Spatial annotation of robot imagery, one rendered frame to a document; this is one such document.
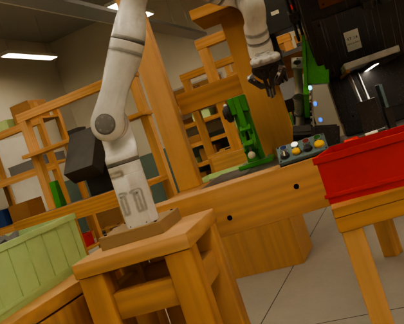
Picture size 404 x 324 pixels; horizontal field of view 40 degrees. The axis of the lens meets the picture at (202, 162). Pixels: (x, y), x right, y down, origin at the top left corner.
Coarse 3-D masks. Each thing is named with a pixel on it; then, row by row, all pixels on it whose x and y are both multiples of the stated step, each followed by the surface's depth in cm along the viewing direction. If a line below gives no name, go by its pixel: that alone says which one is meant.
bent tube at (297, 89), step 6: (294, 60) 191; (300, 60) 191; (294, 66) 189; (300, 66) 189; (294, 72) 193; (300, 72) 192; (294, 78) 196; (300, 78) 194; (300, 84) 196; (300, 90) 197; (300, 120) 190
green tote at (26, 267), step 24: (72, 216) 178; (24, 240) 150; (48, 240) 161; (72, 240) 174; (0, 264) 138; (24, 264) 147; (48, 264) 158; (72, 264) 170; (0, 288) 135; (24, 288) 144; (48, 288) 154; (0, 312) 132
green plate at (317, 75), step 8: (304, 40) 181; (304, 48) 181; (304, 56) 181; (312, 56) 182; (304, 64) 181; (312, 64) 182; (304, 72) 182; (312, 72) 182; (320, 72) 182; (328, 72) 181; (304, 80) 182; (312, 80) 183; (320, 80) 182; (328, 80) 182
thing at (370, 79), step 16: (384, 64) 192; (400, 64) 192; (336, 80) 196; (368, 80) 194; (384, 80) 193; (400, 80) 192; (336, 96) 197; (352, 96) 196; (400, 96) 192; (336, 112) 209; (352, 112) 196; (400, 112) 193; (352, 128) 197
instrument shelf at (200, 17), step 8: (200, 8) 212; (208, 8) 211; (216, 8) 210; (224, 8) 210; (232, 8) 215; (192, 16) 212; (200, 16) 212; (208, 16) 214; (216, 16) 219; (200, 24) 224; (208, 24) 230; (216, 24) 235
